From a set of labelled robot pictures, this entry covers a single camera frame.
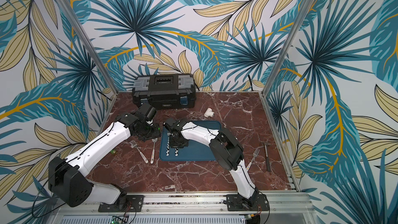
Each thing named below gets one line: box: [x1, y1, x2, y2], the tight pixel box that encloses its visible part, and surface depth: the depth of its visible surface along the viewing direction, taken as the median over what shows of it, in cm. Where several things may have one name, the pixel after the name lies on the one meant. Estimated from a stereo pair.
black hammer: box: [262, 142, 272, 173], surface depth 90 cm
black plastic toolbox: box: [132, 73, 197, 110], surface depth 102 cm
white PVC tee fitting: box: [203, 107, 215, 118], surface depth 108 cm
